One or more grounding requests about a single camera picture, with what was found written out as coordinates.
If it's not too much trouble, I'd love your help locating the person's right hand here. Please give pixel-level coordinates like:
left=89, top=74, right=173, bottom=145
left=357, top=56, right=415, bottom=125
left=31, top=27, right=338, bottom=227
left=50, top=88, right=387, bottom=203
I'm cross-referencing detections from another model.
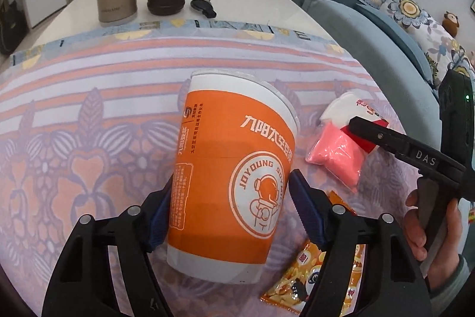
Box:
left=404, top=189, right=464, bottom=266

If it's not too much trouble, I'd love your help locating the black guitar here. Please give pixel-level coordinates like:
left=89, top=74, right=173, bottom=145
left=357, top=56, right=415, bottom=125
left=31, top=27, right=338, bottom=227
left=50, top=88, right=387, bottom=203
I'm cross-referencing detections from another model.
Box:
left=0, top=0, right=27, bottom=56

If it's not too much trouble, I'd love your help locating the pink and white packet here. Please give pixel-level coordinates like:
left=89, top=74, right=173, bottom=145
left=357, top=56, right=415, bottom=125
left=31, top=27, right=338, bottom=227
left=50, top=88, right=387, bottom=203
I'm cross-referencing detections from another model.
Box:
left=305, top=91, right=390, bottom=194

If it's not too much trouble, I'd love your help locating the orange and white paper cup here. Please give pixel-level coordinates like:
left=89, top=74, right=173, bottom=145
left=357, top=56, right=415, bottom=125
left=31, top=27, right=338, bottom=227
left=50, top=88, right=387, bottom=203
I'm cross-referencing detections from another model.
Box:
left=165, top=69, right=300, bottom=284

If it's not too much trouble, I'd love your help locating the light teal sofa cover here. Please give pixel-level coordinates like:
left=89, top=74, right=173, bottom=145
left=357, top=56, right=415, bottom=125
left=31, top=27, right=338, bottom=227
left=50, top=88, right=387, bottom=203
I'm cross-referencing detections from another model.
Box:
left=302, top=0, right=442, bottom=139

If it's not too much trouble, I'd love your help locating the black car key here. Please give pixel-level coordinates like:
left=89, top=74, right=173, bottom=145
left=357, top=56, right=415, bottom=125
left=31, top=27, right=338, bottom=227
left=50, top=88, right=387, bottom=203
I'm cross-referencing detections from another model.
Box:
left=190, top=0, right=217, bottom=18

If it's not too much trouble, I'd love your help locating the floral cushion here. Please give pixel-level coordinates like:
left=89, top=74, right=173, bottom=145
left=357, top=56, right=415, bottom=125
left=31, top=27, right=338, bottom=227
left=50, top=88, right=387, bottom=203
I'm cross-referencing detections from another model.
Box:
left=380, top=0, right=475, bottom=80

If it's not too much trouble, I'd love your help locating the brown monkey plush toy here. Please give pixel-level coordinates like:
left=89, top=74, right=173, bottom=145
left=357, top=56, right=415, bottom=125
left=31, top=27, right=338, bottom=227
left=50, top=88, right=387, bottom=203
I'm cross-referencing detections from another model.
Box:
left=442, top=12, right=463, bottom=37

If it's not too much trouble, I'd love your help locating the blue pillow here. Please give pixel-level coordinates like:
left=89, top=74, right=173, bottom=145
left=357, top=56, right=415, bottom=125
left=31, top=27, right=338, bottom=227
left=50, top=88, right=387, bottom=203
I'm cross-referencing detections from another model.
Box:
left=355, top=3, right=435, bottom=87

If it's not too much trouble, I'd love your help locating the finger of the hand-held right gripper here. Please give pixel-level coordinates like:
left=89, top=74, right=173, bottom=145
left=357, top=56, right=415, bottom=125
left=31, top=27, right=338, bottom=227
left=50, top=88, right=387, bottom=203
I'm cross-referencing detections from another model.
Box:
left=348, top=116, right=409, bottom=162

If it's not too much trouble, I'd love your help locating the orange yellow snack packet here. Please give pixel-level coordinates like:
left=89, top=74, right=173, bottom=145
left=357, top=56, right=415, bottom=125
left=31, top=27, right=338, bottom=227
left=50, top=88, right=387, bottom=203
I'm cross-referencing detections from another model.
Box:
left=259, top=191, right=366, bottom=316

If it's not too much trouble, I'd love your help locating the person's right forearm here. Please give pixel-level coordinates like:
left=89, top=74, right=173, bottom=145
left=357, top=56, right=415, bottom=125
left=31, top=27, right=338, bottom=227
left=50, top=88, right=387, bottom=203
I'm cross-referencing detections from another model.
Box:
left=430, top=253, right=473, bottom=311

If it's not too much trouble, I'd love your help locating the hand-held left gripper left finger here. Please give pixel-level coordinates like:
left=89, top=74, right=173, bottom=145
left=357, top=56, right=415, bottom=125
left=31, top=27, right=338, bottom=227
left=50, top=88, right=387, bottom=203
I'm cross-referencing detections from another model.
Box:
left=42, top=174, right=177, bottom=317

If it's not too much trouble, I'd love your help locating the pink floral printed blanket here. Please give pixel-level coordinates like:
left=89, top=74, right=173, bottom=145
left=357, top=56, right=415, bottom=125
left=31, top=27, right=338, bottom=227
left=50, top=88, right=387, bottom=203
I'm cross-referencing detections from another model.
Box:
left=0, top=18, right=442, bottom=317

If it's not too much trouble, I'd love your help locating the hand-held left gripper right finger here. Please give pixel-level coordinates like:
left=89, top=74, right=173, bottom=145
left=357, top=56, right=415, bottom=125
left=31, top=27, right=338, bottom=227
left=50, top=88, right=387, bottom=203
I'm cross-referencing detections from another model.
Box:
left=289, top=169, right=433, bottom=317

